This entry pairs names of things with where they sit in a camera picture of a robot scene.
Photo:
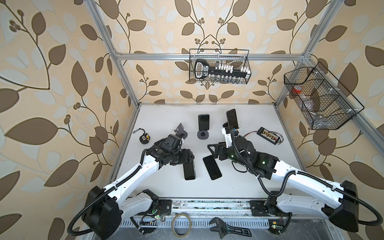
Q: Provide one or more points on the purple round left phone stand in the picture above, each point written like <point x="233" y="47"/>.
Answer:
<point x="180" y="132"/>

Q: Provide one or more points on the black wire basket wall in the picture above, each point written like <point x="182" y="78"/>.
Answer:
<point x="235" y="57"/>
<point x="327" y="102"/>

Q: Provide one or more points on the purple round middle phone stand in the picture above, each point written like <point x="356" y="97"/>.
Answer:
<point x="203" y="134"/>

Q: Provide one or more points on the dark phone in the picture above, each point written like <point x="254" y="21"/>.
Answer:
<point x="189" y="171"/>

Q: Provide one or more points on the black phone on right stand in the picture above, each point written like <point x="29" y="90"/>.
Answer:
<point x="232" y="119"/>

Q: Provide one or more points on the red capped item in basket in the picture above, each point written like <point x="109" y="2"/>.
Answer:
<point x="297" y="89"/>

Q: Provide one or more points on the black wire basket back wall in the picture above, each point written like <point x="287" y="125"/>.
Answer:
<point x="235" y="57"/>

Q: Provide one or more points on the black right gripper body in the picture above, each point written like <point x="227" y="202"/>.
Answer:
<point x="226" y="153"/>

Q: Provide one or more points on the silver-edged black phone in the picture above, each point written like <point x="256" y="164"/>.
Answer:
<point x="212" y="167"/>

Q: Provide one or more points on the aluminium frame post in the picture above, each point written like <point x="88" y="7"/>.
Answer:
<point x="92" y="8"/>

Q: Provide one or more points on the black circuit board with wires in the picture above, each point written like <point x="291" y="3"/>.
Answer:
<point x="273" y="137"/>

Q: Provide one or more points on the black adjustable wrench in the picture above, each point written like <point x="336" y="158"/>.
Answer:
<point x="219" y="226"/>

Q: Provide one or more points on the brown tape roll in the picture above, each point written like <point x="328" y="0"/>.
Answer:
<point x="181" y="225"/>

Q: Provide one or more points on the black phone on middle stand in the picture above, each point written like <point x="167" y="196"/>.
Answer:
<point x="204" y="122"/>

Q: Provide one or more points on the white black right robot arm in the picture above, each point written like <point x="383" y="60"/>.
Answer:
<point x="296" y="191"/>

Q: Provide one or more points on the black wire basket right wall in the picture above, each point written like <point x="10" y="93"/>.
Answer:
<point x="327" y="102"/>

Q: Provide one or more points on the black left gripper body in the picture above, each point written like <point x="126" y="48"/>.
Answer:
<point x="181" y="156"/>

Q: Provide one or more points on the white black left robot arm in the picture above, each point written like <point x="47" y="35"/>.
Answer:
<point x="105" y="208"/>

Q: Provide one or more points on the purple round phone stand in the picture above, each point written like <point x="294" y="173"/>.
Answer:
<point x="180" y="132"/>
<point x="203" y="134"/>

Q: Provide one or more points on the yellow black tape measure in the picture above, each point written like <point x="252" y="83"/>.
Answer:
<point x="144" y="138"/>

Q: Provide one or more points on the black socket set holder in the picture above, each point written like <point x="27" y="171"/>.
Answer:
<point x="225" y="73"/>

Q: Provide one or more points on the black phone on stand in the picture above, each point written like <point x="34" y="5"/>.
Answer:
<point x="204" y="122"/>
<point x="232" y="119"/>

